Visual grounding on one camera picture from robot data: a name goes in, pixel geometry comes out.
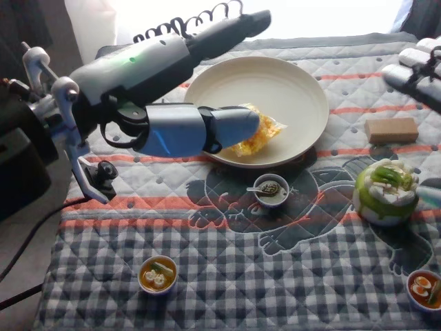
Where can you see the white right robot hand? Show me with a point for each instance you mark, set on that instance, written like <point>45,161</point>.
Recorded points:
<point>401,77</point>

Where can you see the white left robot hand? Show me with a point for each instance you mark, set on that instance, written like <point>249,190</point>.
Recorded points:
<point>138,65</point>

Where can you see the yellow corn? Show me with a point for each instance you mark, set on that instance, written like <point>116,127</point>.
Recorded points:
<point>272,129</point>

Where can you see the cream round plate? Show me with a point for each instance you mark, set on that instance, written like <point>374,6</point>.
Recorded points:
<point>262,82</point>

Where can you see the green and white plush toy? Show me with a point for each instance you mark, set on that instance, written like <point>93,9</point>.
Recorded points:
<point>382,203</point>

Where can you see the brown wooden block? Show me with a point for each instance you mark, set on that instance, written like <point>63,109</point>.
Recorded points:
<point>391,131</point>

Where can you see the small white toy spoon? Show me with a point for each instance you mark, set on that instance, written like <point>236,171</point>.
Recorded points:
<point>255,188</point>

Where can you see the toy bowl of green soup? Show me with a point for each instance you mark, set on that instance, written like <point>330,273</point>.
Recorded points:
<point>275,198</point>

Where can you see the toy bowl of orange soup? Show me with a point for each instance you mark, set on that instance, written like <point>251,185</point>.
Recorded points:
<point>156,276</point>

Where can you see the toy bowl with egg halves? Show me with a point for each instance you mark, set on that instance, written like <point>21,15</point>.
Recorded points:
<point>422,289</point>

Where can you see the grey quilt with bear print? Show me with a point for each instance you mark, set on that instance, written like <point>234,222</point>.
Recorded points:
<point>241,269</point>

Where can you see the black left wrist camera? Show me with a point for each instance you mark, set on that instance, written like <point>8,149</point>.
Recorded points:
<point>107,170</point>

